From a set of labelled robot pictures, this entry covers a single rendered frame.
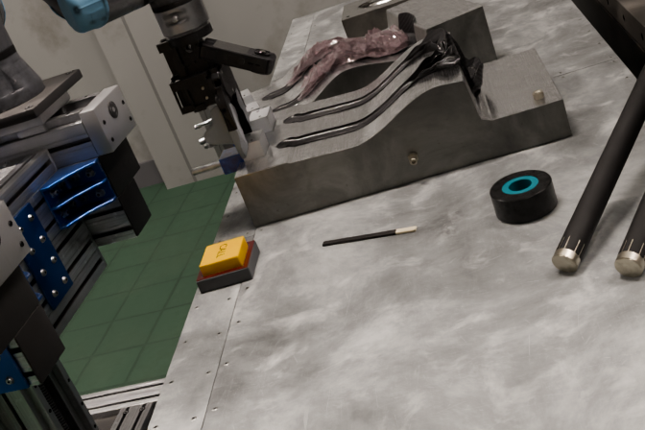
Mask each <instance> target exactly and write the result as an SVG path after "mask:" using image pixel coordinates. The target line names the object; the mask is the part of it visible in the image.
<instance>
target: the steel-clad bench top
mask: <svg viewBox="0 0 645 430"><path fill-rule="evenodd" d="M356 1H359V0H350V1H347V2H345V3H342V4H339V5H336V6H333V7H330V8H327V9H324V10H321V11H318V12H313V13H310V14H307V15H305V16H302V17H299V18H296V19H293V21H292V24H291V27H290V30H289V32H288V35H287V37H286V40H285V43H284V45H283V48H282V51H281V54H280V57H279V60H278V62H277V65H276V68H275V72H274V74H273V77H272V80H271V83H270V85H271V84H274V83H276V82H278V81H279V80H280V79H282V78H283V77H284V76H285V75H286V74H287V73H288V72H289V70H290V69H291V68H292V67H293V66H294V65H295V63H296V62H297V61H298V60H299V58H300V57H301V56H302V55H303V54H304V53H305V52H306V51H307V50H309V49H310V48H311V47H313V45H314V44H316V43H317V41H322V40H325V39H331V38H334V37H337V36H340V37H344V38H347V37H346V32H345V29H344V26H343V23H342V16H343V9H344V6H345V5H348V4H351V3H354V2H356ZM467 1H469V2H472V3H475V4H478V5H481V6H483V9H484V12H485V16H486V19H487V22H488V26H489V29H490V35H491V39H492V42H493V46H494V50H495V53H496V56H497V59H502V58H505V57H507V56H510V55H513V54H517V53H520V52H523V51H526V50H529V49H533V48H535V49H536V51H537V53H538V55H539V57H540V59H541V60H542V62H543V64H544V66H545V68H546V69H547V71H548V73H549V75H550V77H551V78H552V80H553V82H554V84H555V86H556V87H557V89H558V91H559V93H560V94H561V96H562V98H563V101H564V105H565V109H566V113H567V117H568V121H569V125H570V129H571V132H572V135H571V136H567V137H565V138H561V139H558V140H555V141H551V142H548V143H544V144H541V145H537V146H535V147H531V148H528V149H525V150H521V151H518V152H514V153H511V154H507V155H502V156H499V157H496V158H492V159H489V160H485V161H482V162H478V163H475V164H472V165H468V166H466V167H462V168H459V169H455V170H452V171H448V172H445V173H442V174H438V175H435V176H432V177H429V178H425V179H420V180H416V181H413V182H409V183H406V184H402V185H399V186H396V187H393V188H390V189H386V190H383V191H379V192H376V193H372V194H369V195H366V196H363V197H360V198H356V199H353V200H349V201H346V202H342V203H337V204H333V205H331V206H327V207H324V208H320V209H317V210H313V211H310V212H307V213H303V214H300V215H297V216H294V217H290V218H287V219H284V220H280V221H277V222H273V223H270V224H266V225H264V226H260V227H255V226H254V224H253V221H252V219H251V215H250V213H249V212H248V209H247V207H246V205H245V202H244V200H243V198H242V195H241V193H240V191H239V188H238V186H237V184H236V182H235V183H234V186H233V189H232V191H231V194H230V197H229V200H228V203H227V207H226V210H225V213H224V216H223V219H222V221H221V223H220V226H219V229H218V232H217V235H216V237H215V240H214V243H213V245H214V244H218V243H221V242H224V241H227V240H230V239H234V238H237V237H241V236H244V237H245V239H246V242H249V241H252V240H254V241H255V242H256V244H257V246H258V248H259V250H260V252H259V255H258V259H257V263H256V267H255V271H254V275H253V279H250V280H246V281H243V282H239V283H235V284H232V285H228V286H226V287H222V288H218V289H215V290H211V291H208V292H204V293H201V291H200V289H199V287H198V289H197V292H196V294H195V296H194V299H193V302H192V305H191V308H190V310H189V313H188V316H187V319H186V322H185V324H184V327H183V330H182V332H181V335H180V338H179V342H178V345H177V348H176V351H175V353H174V356H173V359H172V362H171V365H170V367H169V369H168V372H167V375H166V378H165V381H164V383H163V386H162V389H161V392H160V395H159V397H158V400H157V403H156V406H155V410H154V412H153V415H152V418H151V421H150V424H149V426H148V429H147V430H645V267H644V270H643V272H642V274H641V275H640V276H638V277H627V276H624V275H621V274H620V273H619V272H618V271H617V270H616V269H615V267H614V262H615V260H616V257H617V254H618V253H619V251H620V248H621V246H622V243H623V241H624V239H625V236H626V234H627V232H628V229H629V227H630V225H631V222H632V220H633V216H634V214H635V212H636V210H637V208H638V206H639V203H640V201H641V199H642V196H643V194H644V192H645V121H644V123H643V126H642V128H641V130H640V132H639V134H638V137H637V138H636V140H635V142H634V144H633V148H632V150H631V152H630V154H629V157H628V159H627V161H626V163H625V166H624V168H623V170H622V172H621V174H620V177H619V179H618V181H617V182H616V184H615V187H614V189H613V191H612V193H611V195H610V198H609V201H608V203H607V206H606V208H605V210H604V212H603V214H602V217H601V219H600V221H599V223H598V225H597V228H596V229H595V231H594V233H593V235H592V238H591V240H590V242H589V244H588V246H587V249H586V251H585V254H584V257H583V259H582V261H581V263H580V265H579V267H578V269H577V271H576V272H573V273H569V272H563V271H561V270H559V269H557V268H556V267H555V266H554V264H553V263H552V257H553V255H554V253H555V251H556V248H557V246H558V244H559V242H560V240H561V238H562V236H563V234H564V232H565V230H566V227H567V225H568V223H569V221H570V219H571V217H572V215H573V213H574V211H575V209H576V206H577V204H578V202H579V200H580V198H581V196H582V195H583V193H584V191H585V188H586V185H587V183H588V181H589V179H590V177H591V175H592V173H593V171H594V169H595V167H596V164H597V162H598V160H599V158H600V156H601V154H602V152H603V151H604V149H605V147H606V145H607V142H608V140H609V137H610V135H611V133H612V131H613V129H614V127H615V125H616V122H617V120H618V118H619V116H620V114H621V112H622V110H623V108H624V106H625V104H626V103H627V100H628V98H629V96H630V94H631V92H632V90H633V87H634V85H635V83H636V80H637V78H636V77H635V76H634V75H633V73H632V72H631V71H630V70H629V68H628V67H627V66H626V65H625V64H624V62H623V61H622V60H621V59H619V57H618V56H617V55H616V54H615V53H614V51H613V50H612V49H611V48H610V47H609V45H608V44H607V43H606V42H605V40H604V39H603V38H602V37H601V36H600V34H599V33H598V32H597V31H596V30H595V28H594V27H593V26H592V25H591V24H590V22H589V21H588V20H587V19H586V18H585V16H584V15H583V14H582V13H581V11H580V10H579V9H578V8H577V7H576V5H575V4H574V3H573V2H572V1H571V0H467ZM525 170H540V171H544V172H546V173H548V174H549V175H550V176H551V178H552V181H553V184H554V188H555V192H556V195H557V199H558V203H557V206H556V207H555V208H554V210H553V211H552V212H550V213H549V214H548V215H546V216H544V217H542V218H540V219H538V220H535V221H533V222H530V223H525V224H507V223H504V222H502V221H500V220H499V219H498V218H497V217H496V214H495V210H494V207H493V204H492V201H491V197H490V189H491V187H492V186H493V185H494V184H495V183H496V182H497V181H498V180H500V179H502V178H504V177H506V176H507V175H510V174H512V173H516V172H520V171H525ZM405 227H417V230H416V231H414V232H408V233H402V234H396V235H390V236H384V237H378V238H371V239H366V240H360V241H354V242H348V243H343V244H337V245H331V246H324V247H323V242H324V241H329V240H335V239H341V238H347V237H352V236H358V235H364V234H370V233H375V232H381V231H387V230H393V229H399V228H405Z"/></svg>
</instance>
